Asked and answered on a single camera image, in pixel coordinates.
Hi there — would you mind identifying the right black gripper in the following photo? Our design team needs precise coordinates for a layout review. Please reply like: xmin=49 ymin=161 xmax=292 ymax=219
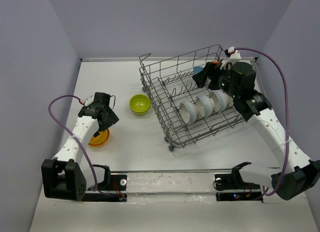
xmin=192 ymin=61 xmax=240 ymax=99

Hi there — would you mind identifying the blue bowl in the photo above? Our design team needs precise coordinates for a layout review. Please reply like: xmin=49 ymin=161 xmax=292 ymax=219
xmin=193 ymin=66 xmax=204 ymax=75

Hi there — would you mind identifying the grey wire dish rack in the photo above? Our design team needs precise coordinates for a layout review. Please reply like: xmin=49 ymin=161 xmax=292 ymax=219
xmin=139 ymin=44 xmax=244 ymax=151

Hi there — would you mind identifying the orange bowl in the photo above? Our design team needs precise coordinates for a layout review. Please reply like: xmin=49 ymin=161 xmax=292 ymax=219
xmin=88 ymin=129 xmax=110 ymax=147

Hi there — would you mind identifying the white bowl stack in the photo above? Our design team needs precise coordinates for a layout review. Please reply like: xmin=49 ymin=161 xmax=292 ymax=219
xmin=179 ymin=101 xmax=199 ymax=125

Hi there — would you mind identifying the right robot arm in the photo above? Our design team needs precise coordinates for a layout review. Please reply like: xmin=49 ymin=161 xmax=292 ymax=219
xmin=192 ymin=62 xmax=320 ymax=201

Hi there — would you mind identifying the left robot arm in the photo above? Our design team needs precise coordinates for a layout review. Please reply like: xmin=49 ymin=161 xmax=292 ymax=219
xmin=41 ymin=92 xmax=119 ymax=201

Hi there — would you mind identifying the green bowl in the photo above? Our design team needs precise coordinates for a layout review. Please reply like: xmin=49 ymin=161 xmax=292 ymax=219
xmin=129 ymin=94 xmax=151 ymax=116

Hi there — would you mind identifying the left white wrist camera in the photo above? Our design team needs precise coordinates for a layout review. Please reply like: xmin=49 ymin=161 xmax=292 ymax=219
xmin=79 ymin=95 xmax=94 ymax=106

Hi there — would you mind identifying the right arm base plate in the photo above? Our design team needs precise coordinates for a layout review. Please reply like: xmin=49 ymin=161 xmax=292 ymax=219
xmin=212 ymin=173 xmax=263 ymax=202

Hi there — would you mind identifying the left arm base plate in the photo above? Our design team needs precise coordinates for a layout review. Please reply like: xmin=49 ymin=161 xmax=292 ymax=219
xmin=81 ymin=173 xmax=128 ymax=203

